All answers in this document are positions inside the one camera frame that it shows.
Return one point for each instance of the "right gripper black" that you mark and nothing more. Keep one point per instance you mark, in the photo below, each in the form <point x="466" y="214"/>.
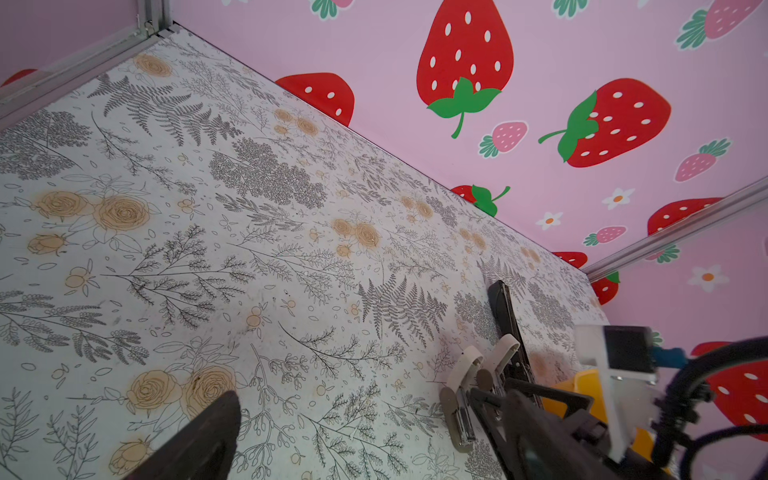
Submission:
<point x="649" y="396"/>

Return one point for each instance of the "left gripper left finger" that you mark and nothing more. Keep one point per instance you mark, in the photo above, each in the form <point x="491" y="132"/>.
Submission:
<point x="204" y="449"/>

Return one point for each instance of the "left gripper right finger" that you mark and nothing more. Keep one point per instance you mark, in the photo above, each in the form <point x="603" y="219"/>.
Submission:
<point x="539" y="447"/>

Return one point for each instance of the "long black stapler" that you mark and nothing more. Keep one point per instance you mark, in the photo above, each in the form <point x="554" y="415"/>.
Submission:
<point x="499" y="296"/>

